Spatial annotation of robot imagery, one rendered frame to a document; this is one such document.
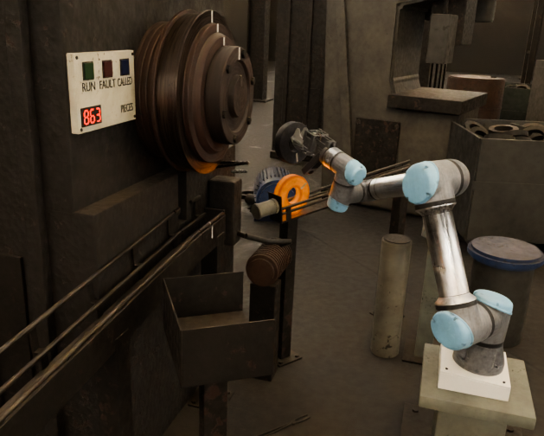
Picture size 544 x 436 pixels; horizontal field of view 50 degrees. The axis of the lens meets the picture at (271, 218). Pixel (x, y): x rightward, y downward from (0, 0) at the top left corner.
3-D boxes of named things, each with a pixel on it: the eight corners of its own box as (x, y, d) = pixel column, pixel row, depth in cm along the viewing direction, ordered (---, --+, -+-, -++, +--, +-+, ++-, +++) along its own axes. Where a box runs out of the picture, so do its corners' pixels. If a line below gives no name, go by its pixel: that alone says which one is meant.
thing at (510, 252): (454, 344, 258) (469, 254, 244) (455, 312, 287) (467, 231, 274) (532, 358, 249) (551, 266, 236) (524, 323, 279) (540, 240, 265)
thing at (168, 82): (156, 188, 159) (150, 5, 144) (220, 155, 202) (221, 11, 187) (176, 190, 158) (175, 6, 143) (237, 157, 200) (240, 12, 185)
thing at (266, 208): (251, 217, 216) (250, 201, 214) (270, 211, 221) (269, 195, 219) (260, 221, 211) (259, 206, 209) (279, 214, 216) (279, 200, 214)
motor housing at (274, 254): (240, 380, 226) (244, 253, 209) (259, 352, 246) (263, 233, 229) (272, 387, 222) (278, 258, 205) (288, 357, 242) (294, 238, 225)
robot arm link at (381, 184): (483, 153, 174) (368, 174, 213) (461, 156, 167) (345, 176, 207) (489, 191, 174) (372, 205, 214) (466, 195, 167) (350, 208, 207)
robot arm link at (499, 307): (513, 338, 175) (524, 298, 170) (487, 349, 167) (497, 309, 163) (479, 320, 184) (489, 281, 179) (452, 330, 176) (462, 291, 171)
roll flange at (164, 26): (123, 183, 162) (115, 4, 147) (194, 151, 205) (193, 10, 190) (156, 188, 159) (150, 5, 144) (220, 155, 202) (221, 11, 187)
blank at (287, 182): (284, 221, 225) (290, 223, 223) (266, 193, 216) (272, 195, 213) (310, 193, 230) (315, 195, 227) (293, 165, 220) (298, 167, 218)
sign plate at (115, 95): (71, 133, 135) (66, 53, 129) (129, 118, 158) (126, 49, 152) (80, 134, 134) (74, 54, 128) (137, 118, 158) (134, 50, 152)
